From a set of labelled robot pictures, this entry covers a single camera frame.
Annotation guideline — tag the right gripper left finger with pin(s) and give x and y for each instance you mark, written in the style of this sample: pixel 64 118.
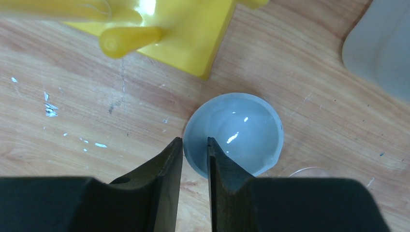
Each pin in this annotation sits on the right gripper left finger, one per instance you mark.
pixel 143 200

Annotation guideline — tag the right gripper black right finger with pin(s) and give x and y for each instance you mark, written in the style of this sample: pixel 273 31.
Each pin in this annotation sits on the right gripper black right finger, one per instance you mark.
pixel 240 202

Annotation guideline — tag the white porcelain dish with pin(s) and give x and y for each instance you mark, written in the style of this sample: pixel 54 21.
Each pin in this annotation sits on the white porcelain dish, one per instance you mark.
pixel 246 127

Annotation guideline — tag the clear glass beaker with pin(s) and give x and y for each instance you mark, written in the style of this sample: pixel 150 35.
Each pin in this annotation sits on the clear glass beaker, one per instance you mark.
pixel 312 172

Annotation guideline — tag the yellow test tube rack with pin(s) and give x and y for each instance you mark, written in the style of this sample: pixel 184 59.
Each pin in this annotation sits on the yellow test tube rack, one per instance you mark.
pixel 185 34

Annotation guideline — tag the beige plastic bin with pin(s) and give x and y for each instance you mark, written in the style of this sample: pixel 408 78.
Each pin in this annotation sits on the beige plastic bin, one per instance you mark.
pixel 378 47

